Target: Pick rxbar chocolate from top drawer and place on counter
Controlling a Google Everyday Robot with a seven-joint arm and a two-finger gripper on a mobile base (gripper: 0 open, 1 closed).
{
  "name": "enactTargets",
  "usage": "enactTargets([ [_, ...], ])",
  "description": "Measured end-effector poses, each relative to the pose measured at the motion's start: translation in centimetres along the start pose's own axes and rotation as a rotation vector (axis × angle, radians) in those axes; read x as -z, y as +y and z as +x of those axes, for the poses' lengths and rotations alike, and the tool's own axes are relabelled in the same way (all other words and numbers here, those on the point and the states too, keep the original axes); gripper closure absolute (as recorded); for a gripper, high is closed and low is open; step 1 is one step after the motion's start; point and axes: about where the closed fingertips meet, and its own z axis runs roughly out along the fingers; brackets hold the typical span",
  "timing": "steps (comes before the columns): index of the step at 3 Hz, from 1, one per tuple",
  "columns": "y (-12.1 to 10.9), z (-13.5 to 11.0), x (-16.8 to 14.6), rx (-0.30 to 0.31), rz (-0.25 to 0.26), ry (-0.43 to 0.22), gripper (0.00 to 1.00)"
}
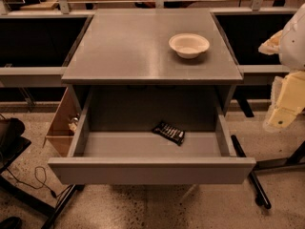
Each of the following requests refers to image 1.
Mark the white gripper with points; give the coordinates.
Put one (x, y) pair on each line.
(294, 45)

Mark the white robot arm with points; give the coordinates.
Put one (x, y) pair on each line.
(291, 52)

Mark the grey cabinet counter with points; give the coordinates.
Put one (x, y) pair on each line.
(132, 47)

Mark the grey open top drawer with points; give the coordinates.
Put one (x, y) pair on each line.
(114, 142)

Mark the white paper bowl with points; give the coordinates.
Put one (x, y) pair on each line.
(189, 45)

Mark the black stand leg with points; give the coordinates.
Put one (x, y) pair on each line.
(261, 198)

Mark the black chair at left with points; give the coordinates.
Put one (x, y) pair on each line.
(12, 144)

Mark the black shoe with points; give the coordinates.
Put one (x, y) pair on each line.
(11, 223)

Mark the grey right shelf rail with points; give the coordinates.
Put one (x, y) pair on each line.
(262, 74)

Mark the grey shelf rail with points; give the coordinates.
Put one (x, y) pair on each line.
(31, 77)
(262, 74)

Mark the grey left shelf rail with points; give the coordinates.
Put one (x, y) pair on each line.
(31, 77)

